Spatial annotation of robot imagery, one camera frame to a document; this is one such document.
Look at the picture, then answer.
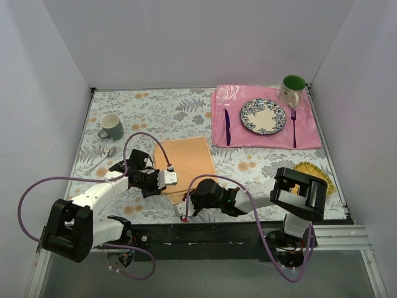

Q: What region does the orange satin napkin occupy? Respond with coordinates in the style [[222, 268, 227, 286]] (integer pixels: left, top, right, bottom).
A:
[[153, 136, 215, 205]]

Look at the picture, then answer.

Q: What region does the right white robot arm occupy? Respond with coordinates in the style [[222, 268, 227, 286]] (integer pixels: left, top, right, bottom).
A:
[[181, 167, 328, 249]]

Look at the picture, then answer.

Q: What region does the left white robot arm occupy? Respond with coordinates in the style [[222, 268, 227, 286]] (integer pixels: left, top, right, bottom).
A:
[[41, 150, 167, 263]]

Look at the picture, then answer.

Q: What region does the grey mug white inside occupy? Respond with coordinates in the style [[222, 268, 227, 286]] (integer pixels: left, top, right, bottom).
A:
[[97, 114, 124, 140]]

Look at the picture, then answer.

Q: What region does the floral mug green inside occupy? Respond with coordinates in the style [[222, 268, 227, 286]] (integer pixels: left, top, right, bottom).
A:
[[277, 74, 306, 108]]

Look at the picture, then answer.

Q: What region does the silver spoon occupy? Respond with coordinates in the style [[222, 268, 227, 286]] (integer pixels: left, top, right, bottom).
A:
[[85, 147, 117, 175]]

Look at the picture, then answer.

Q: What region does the purple knife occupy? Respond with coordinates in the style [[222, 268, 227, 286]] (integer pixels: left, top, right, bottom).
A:
[[224, 109, 231, 146]]

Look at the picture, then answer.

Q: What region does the blue floral plate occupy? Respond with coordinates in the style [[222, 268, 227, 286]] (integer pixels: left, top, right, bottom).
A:
[[240, 98, 287, 135]]

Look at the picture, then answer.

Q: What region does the yellow bamboo mat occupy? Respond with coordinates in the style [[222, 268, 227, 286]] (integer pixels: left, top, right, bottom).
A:
[[293, 161, 334, 197]]

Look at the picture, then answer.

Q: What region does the pink floral placemat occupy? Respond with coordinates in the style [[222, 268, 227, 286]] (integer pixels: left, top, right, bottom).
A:
[[211, 84, 322, 150]]

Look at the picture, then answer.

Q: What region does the purple fork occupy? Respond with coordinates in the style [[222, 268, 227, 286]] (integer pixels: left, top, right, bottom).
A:
[[291, 108, 297, 148]]

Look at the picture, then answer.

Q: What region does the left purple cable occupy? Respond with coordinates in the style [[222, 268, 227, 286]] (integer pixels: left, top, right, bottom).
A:
[[17, 132, 174, 281]]

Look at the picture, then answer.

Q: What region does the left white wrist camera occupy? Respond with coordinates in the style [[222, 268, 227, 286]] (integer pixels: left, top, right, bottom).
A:
[[158, 170, 177, 189]]

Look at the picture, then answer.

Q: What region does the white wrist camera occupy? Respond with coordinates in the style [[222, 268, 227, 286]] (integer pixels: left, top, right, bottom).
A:
[[158, 170, 177, 189], [174, 202, 193, 222]]

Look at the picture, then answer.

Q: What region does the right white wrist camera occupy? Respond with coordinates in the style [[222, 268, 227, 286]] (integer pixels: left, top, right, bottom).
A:
[[174, 202, 193, 222]]

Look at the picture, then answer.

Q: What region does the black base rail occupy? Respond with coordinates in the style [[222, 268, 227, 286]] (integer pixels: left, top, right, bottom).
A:
[[127, 222, 270, 262]]

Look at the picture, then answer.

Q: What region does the aluminium frame rail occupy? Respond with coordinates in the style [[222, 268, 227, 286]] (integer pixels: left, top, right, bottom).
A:
[[36, 225, 373, 253]]

